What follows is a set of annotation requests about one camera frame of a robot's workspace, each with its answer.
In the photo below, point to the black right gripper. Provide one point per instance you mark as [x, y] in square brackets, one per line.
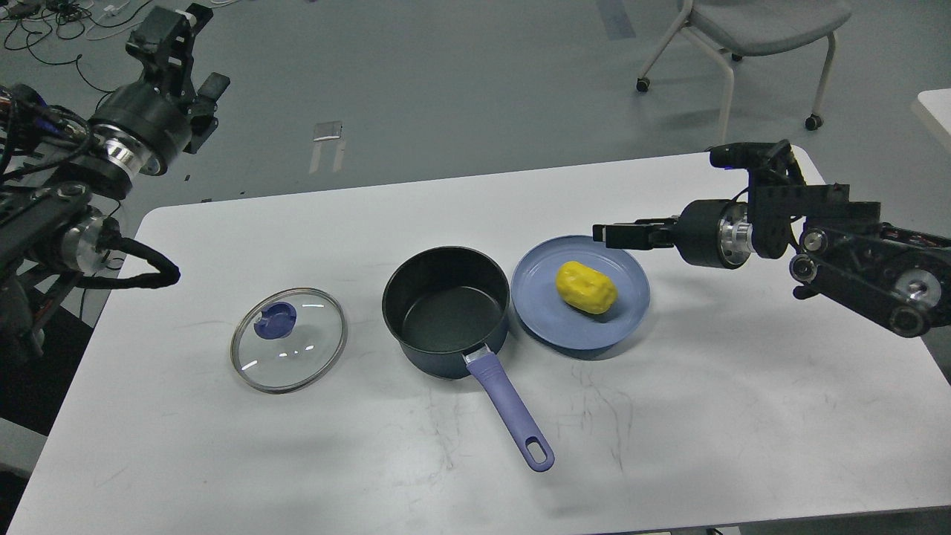
[709, 233]

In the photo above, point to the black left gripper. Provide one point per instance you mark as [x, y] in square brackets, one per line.
[146, 125]

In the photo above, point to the glass pot lid blue knob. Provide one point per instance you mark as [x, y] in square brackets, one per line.
[289, 340]

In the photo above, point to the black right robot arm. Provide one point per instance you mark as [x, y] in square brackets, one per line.
[894, 277]

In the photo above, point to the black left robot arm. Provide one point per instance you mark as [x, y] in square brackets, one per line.
[54, 163]

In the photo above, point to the yellow potato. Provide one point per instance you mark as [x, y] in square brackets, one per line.
[585, 289]

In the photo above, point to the blue round plate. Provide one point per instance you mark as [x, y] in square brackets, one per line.
[544, 313]

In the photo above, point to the grey chair on castors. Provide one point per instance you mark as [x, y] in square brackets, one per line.
[729, 31]

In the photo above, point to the white table corner right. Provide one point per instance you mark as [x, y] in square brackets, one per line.
[932, 107]

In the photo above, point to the black box at left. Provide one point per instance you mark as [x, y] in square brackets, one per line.
[32, 392]

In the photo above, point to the blue saucepan with handle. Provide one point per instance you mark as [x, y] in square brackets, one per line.
[448, 309]

